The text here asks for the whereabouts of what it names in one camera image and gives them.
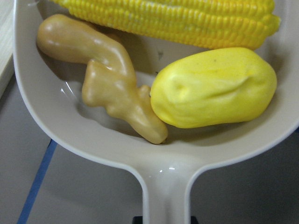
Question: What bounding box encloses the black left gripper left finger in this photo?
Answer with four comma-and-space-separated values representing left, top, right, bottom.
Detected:
132, 216, 143, 224

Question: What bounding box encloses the yellow toy potato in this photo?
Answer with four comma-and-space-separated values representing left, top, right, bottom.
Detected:
150, 48, 277, 128

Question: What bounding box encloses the beige plastic dustpan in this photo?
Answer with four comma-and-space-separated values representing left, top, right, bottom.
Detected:
14, 0, 299, 224

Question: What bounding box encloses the yellow toy corn cob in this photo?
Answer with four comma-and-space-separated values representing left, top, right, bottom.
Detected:
57, 0, 281, 50

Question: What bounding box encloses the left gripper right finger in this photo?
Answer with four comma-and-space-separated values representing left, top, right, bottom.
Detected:
190, 216, 199, 224

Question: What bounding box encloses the brown toy ginger root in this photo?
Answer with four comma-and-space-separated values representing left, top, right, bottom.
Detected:
36, 14, 168, 144

